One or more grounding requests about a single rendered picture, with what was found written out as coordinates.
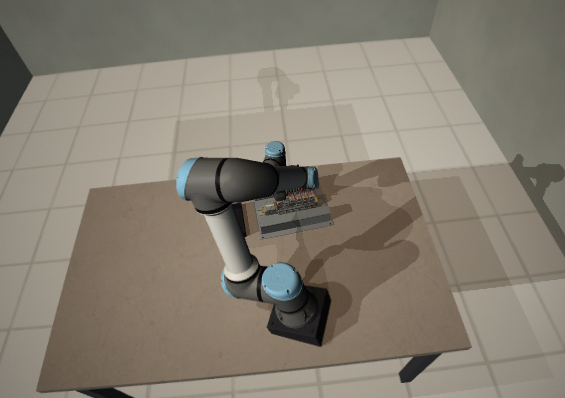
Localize grey relay panel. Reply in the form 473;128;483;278
253;178;333;240

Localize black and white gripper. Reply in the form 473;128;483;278
274;190;289;207

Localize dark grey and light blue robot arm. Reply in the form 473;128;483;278
176;141;318;329

